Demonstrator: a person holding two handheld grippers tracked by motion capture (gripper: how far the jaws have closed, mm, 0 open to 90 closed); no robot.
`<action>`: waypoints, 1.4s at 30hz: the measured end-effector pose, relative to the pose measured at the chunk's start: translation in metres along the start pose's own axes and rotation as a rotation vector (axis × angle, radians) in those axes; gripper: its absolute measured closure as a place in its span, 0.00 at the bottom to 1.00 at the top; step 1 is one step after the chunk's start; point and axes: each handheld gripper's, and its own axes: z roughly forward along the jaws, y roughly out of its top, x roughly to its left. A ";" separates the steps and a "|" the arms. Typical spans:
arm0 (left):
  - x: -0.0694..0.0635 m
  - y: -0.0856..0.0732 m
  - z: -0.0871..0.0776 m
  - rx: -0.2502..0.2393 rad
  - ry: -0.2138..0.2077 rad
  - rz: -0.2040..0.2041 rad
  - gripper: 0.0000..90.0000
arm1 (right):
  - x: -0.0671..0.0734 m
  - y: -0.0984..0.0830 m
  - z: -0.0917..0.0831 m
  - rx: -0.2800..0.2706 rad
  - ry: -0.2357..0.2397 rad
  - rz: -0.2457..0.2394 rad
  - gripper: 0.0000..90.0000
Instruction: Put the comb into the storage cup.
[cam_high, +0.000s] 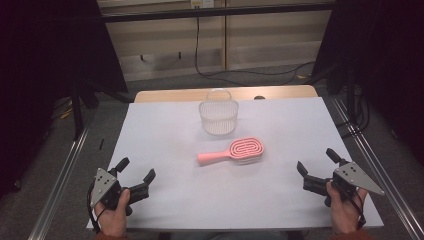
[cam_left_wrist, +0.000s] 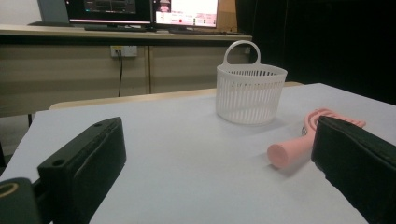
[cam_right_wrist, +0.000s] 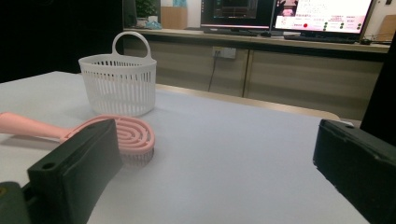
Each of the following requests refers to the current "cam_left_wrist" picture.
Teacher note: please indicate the white wall socket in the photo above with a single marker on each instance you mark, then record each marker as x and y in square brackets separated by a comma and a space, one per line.
[124, 51]

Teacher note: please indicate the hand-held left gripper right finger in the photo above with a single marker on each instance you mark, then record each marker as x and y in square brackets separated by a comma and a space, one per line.
[358, 161]

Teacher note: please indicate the brown cardboard box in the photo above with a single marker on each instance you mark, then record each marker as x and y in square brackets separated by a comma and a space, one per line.
[226, 15]

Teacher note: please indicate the pink hairbrush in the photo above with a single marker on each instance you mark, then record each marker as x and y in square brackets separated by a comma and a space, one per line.
[286, 154]

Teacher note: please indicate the black keyboard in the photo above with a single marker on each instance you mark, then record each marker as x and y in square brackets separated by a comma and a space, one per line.
[115, 28]
[196, 31]

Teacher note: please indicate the long beige desk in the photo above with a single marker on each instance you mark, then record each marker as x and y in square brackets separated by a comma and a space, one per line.
[62, 71]

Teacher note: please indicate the monitor with dark screen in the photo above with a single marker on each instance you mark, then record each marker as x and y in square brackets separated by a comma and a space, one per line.
[109, 11]

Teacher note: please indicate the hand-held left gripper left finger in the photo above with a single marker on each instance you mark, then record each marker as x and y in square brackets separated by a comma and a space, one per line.
[84, 161]

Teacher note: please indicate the white plastic slotted basket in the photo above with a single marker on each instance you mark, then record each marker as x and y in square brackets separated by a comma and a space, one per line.
[249, 93]

